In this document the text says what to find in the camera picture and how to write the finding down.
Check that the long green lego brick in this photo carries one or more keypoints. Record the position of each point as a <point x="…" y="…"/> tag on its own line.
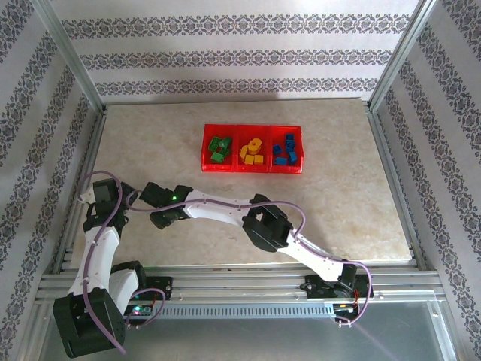
<point x="215" y="144"/>

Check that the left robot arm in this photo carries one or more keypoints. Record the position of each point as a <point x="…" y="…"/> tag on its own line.
<point x="107" y="248"/>

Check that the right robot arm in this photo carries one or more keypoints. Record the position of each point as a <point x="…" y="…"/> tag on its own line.
<point x="214" y="214"/>

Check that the dark green lego brick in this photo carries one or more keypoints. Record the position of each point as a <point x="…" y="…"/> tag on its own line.
<point x="225" y="152"/>

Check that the red plastic bin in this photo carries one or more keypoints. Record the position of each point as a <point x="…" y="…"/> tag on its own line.
<point x="274" y="131"/>
<point x="244" y="131"/>
<point x="206" y="131"/>

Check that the small controller board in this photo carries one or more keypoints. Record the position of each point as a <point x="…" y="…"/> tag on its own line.
<point x="343" y="308"/>
<point x="137" y="310"/>

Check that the round yellow lego piece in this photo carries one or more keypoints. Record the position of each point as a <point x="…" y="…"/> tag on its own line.
<point x="256" y="144"/>

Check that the grey metal sheet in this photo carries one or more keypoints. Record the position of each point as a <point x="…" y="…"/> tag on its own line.
<point x="244" y="342"/>

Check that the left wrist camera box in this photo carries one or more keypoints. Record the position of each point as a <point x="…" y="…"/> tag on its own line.
<point x="106" y="192"/>

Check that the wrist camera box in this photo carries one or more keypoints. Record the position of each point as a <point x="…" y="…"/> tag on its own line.
<point x="154" y="193"/>
<point x="106" y="192"/>

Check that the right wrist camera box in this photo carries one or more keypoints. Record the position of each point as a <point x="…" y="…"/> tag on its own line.
<point x="154" y="193"/>

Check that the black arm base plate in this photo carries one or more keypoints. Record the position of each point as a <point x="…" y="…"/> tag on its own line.
<point x="165" y="287"/>
<point x="313" y="287"/>

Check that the aluminium side rail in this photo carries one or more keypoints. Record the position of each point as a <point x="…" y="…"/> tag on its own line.
<point x="91" y="150"/>
<point x="386" y="158"/>

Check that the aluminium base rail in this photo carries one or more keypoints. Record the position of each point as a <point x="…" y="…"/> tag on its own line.
<point x="244" y="286"/>

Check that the pale wall base strip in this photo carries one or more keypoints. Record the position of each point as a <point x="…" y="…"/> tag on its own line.
<point x="233" y="101"/>

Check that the aluminium frame post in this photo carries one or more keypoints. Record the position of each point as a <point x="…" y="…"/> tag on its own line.
<point x="400" y="56"/>
<point x="77" y="64"/>

